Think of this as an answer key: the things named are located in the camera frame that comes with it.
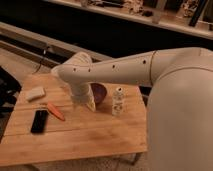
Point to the long wooden bench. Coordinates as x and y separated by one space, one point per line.
44 42

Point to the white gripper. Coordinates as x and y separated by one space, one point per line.
82 94

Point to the purple bowl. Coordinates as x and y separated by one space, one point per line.
99 92

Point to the white plastic bottle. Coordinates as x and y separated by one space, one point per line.
117 101

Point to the white sponge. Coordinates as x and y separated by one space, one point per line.
35 93

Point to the orange carrot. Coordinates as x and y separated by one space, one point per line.
54 110

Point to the black eraser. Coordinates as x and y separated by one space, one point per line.
39 121

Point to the wooden table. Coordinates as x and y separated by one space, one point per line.
82 134

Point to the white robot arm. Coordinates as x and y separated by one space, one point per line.
180 104

